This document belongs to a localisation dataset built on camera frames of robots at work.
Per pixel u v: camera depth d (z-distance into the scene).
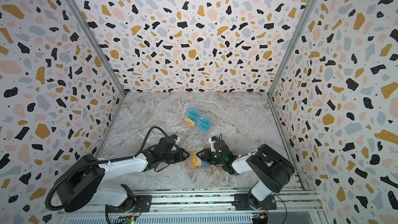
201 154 0.87
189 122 1.00
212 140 0.85
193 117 0.97
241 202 0.74
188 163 0.86
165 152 0.69
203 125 0.95
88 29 0.85
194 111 0.99
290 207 0.75
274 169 0.46
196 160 0.87
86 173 0.47
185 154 0.82
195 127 0.98
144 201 0.73
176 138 0.83
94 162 0.47
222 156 0.70
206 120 0.95
